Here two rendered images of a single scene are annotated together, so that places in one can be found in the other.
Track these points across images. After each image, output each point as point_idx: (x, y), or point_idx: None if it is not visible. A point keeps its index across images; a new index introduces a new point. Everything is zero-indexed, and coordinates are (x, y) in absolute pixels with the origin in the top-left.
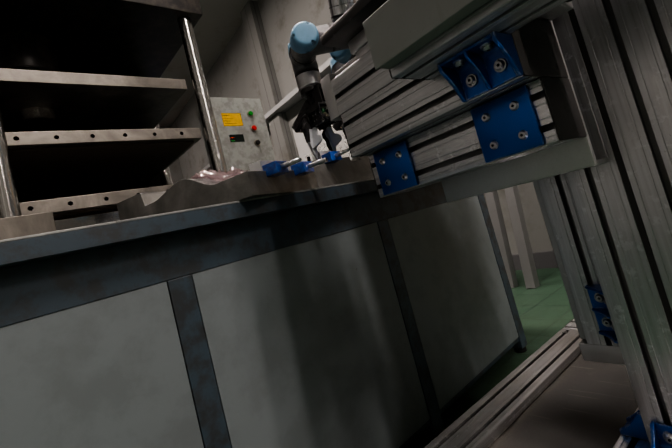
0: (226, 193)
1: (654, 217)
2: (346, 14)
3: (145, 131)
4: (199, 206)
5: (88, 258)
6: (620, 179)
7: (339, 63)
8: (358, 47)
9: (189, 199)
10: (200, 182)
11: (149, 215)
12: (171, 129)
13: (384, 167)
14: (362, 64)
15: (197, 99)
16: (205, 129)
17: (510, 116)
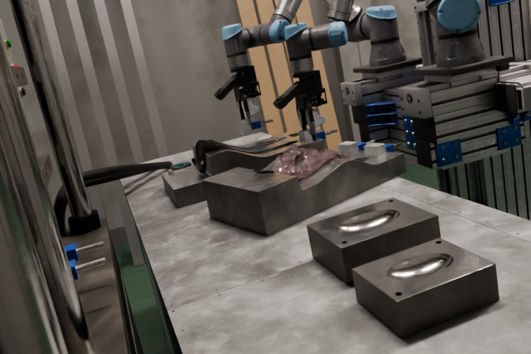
0: (388, 171)
1: (507, 171)
2: (475, 66)
3: (13, 70)
4: (363, 184)
5: None
6: (500, 156)
7: (241, 33)
8: (457, 80)
9: (355, 178)
10: (366, 163)
11: (438, 190)
12: (18, 68)
13: (442, 150)
14: (458, 91)
15: (27, 20)
16: (43, 73)
17: (513, 131)
